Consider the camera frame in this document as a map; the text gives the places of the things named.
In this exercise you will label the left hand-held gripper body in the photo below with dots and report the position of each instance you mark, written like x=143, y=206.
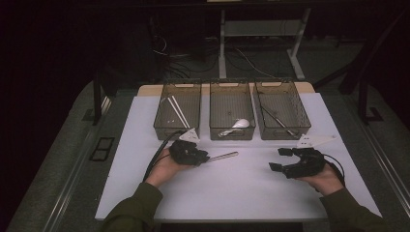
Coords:
x=183, y=151

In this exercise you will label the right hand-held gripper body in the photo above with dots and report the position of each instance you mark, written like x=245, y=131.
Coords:
x=311, y=166

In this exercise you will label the smoky translucent plastic bin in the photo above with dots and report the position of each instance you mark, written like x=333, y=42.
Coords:
x=286, y=106
x=231, y=106
x=178, y=111

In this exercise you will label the white spoon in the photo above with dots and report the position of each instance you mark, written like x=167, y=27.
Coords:
x=241, y=123

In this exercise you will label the person's right hand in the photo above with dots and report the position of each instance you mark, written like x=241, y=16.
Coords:
x=325, y=182

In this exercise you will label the person's left hand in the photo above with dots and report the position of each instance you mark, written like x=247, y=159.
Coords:
x=162, y=169

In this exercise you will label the white table mat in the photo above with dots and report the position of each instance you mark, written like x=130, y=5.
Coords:
x=225, y=193

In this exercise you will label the black metal stand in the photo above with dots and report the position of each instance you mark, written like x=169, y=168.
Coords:
x=363, y=96

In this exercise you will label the white metal frame desk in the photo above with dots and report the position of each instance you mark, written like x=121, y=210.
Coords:
x=261, y=28

